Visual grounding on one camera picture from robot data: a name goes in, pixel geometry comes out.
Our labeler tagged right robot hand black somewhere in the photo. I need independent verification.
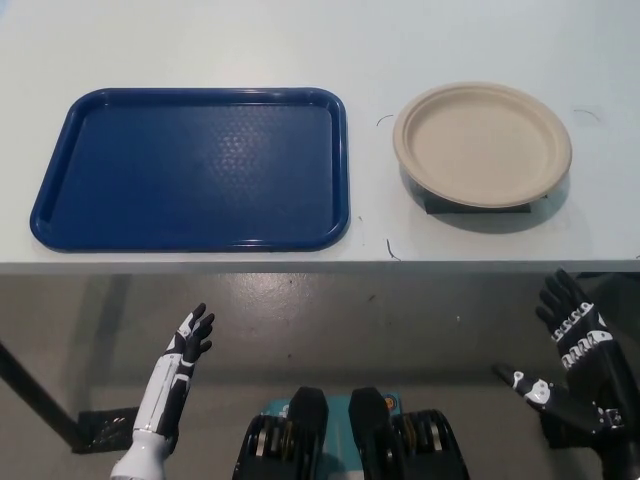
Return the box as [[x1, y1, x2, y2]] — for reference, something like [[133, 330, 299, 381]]
[[491, 268, 629, 436]]

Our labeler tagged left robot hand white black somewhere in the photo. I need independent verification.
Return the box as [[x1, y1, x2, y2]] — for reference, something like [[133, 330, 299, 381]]
[[130, 302, 217, 442]]

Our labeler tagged beige paper plate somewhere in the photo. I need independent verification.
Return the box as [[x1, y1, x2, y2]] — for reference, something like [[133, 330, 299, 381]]
[[392, 82, 574, 207]]

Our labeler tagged blue plastic tray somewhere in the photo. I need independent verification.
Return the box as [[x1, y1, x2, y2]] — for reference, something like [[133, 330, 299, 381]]
[[29, 87, 350, 253]]

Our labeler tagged black table leg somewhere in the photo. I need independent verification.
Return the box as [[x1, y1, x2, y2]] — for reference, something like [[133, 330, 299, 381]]
[[0, 339, 85, 444]]

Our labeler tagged robot body black teal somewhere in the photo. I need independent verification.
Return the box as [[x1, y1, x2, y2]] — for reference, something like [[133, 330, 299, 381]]
[[232, 385, 471, 480]]

